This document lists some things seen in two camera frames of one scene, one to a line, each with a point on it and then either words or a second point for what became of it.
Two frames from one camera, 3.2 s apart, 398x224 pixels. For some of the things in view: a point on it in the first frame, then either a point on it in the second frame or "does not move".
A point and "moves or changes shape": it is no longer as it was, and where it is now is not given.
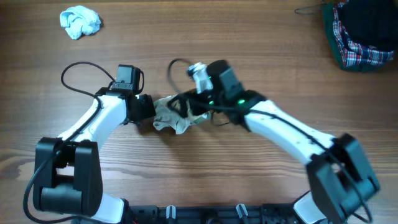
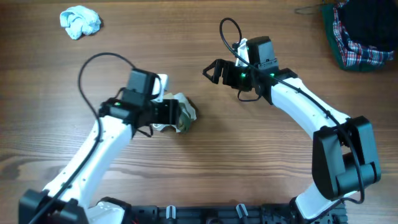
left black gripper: [148, 109] -> [166, 111]
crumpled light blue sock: [79, 20] does not move
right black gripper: [191, 104] -> [226, 73]
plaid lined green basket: [362, 34] does not move
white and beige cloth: [165, 116] moves or changes shape
